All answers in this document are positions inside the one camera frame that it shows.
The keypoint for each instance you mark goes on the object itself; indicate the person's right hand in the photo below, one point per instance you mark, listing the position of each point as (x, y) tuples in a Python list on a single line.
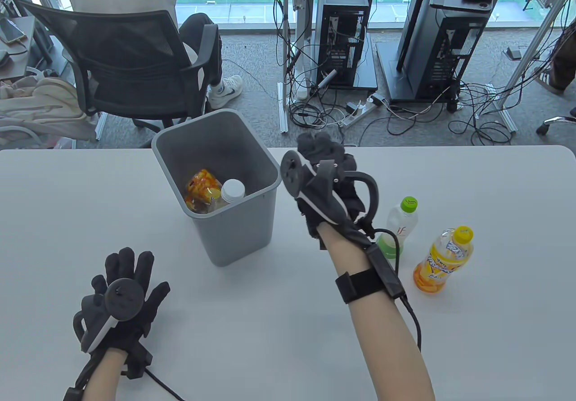
[(324, 146)]

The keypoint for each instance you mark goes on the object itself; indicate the person's left hand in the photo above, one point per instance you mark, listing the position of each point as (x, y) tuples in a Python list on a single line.
[(145, 268)]

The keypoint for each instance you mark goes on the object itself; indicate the grey plastic bin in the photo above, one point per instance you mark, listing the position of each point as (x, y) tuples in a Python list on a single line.
[(234, 234)]

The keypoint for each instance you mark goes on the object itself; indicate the white cap clear bottle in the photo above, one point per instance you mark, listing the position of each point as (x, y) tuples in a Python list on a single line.
[(232, 190)]

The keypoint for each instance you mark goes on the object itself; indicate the orange patterned bottle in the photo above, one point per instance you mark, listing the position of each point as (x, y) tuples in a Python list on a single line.
[(203, 185)]

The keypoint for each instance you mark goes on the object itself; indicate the green cap white bottle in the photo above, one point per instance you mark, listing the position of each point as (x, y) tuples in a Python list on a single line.
[(406, 218)]

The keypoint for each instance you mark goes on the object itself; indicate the yellow cap orange bottle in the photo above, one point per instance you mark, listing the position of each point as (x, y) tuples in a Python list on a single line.
[(443, 261)]

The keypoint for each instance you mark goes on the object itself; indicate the person's left forearm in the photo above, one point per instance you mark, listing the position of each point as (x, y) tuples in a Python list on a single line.
[(101, 378)]

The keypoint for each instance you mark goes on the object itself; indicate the person's right forearm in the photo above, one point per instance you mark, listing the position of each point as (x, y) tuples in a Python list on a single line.
[(382, 338)]

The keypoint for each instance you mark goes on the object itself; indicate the black left hand controller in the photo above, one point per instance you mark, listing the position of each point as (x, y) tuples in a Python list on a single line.
[(123, 299)]

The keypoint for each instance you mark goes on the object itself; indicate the white power strip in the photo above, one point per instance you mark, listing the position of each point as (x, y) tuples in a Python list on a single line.
[(360, 114)]

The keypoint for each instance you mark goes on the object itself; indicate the black left wrist sensor module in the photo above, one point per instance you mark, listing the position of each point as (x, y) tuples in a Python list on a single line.
[(137, 360)]

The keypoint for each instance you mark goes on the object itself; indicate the aluminium desk leg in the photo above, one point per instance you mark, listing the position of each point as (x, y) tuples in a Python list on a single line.
[(300, 14)]

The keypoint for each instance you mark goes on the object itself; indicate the black right wrist sensor box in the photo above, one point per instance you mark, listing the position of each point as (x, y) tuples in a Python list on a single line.
[(386, 272)]

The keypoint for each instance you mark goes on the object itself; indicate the black computer tower on cart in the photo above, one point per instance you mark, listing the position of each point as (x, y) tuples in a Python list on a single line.
[(450, 50)]

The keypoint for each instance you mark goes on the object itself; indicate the black mesh office chair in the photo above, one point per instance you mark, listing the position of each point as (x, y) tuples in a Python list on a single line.
[(135, 81)]

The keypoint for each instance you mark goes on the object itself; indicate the beige cloth bundle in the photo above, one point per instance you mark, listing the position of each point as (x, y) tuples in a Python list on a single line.
[(45, 104)]

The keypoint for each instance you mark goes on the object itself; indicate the small grey floor box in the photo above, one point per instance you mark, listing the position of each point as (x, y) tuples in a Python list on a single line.
[(514, 53)]

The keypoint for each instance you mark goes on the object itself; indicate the office chair wheel base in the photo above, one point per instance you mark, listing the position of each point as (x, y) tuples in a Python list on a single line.
[(553, 124)]

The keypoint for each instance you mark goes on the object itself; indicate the grey side desk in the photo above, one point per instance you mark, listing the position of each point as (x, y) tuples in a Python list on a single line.
[(22, 61)]

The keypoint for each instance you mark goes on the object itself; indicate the smartphone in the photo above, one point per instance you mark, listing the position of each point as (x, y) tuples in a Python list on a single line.
[(11, 32)]

